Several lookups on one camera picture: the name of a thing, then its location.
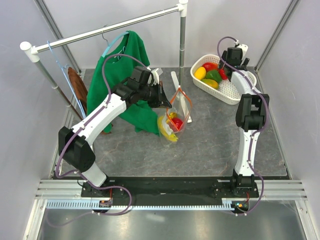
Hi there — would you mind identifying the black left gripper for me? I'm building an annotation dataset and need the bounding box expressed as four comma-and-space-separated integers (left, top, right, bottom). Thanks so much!
139, 81, 172, 109

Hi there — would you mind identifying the red apple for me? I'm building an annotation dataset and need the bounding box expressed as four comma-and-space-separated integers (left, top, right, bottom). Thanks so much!
218, 68, 229, 81

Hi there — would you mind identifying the green bell pepper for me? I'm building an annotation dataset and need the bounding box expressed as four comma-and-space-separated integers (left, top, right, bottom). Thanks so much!
205, 69, 222, 84

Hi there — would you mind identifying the clear zip top bag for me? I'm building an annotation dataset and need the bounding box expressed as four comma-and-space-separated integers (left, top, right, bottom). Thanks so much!
157, 86, 193, 145

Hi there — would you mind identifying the red pomegranate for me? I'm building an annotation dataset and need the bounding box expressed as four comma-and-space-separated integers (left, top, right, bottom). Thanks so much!
170, 117, 184, 132

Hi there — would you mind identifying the yellow banana bunch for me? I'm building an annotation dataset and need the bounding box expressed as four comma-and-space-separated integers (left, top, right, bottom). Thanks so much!
157, 112, 179, 143

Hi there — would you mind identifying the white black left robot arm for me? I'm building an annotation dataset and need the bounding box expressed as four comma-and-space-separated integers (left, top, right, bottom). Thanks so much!
58, 66, 172, 197

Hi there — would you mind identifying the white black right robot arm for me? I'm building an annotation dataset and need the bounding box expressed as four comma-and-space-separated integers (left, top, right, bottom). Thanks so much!
219, 44, 270, 197

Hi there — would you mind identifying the yellow green mango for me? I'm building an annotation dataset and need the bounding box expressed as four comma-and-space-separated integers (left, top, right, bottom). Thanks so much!
201, 79, 219, 90

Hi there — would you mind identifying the white plastic basket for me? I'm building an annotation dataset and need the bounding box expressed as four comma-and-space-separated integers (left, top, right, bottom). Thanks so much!
190, 54, 258, 105

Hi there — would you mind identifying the green shirt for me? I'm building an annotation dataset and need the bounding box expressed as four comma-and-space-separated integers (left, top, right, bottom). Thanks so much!
86, 30, 161, 137

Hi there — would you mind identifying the yellow lemon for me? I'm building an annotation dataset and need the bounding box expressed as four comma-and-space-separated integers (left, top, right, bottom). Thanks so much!
193, 66, 207, 81

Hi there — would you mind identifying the blue shirt hanger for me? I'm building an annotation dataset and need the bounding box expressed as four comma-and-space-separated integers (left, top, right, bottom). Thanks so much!
101, 31, 129, 58

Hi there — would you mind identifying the brown towel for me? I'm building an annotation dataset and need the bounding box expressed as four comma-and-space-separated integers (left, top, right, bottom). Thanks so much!
67, 67, 88, 114

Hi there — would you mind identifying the light blue hanger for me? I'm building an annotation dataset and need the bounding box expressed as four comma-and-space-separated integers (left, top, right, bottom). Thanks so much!
47, 40, 86, 119

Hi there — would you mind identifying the white clothes rack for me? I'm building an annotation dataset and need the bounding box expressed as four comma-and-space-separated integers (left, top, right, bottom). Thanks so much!
19, 0, 188, 120

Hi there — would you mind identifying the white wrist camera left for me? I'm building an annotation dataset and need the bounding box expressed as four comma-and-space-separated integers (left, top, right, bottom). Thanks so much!
147, 67, 163, 86

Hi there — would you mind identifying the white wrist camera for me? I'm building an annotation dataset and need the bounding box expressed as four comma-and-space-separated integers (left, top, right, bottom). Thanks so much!
234, 39, 249, 61
147, 67, 163, 86

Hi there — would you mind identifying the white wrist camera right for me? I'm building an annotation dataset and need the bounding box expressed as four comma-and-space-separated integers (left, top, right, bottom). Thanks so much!
234, 39, 249, 61

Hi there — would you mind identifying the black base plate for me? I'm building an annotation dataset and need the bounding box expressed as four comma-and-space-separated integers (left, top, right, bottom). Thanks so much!
81, 176, 259, 207

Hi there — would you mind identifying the slotted cable duct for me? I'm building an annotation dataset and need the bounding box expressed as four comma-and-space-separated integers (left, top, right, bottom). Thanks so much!
46, 199, 241, 211

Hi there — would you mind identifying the aluminium frame rail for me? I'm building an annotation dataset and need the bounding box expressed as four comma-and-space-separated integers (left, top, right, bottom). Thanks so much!
36, 179, 307, 201

